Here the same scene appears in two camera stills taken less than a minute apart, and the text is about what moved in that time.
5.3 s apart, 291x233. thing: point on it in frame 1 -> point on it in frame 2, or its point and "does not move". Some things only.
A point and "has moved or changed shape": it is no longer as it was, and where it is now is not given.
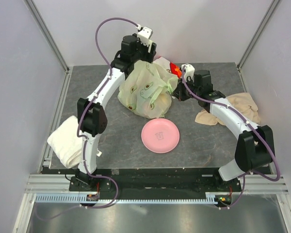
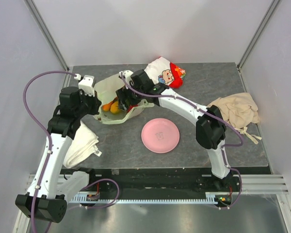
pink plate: (160, 135) does not move
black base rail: (155, 183) does not move
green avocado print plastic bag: (147, 90) has moved or changed shape
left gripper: (149, 57) -> (96, 102)
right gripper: (179, 91) -> (122, 93)
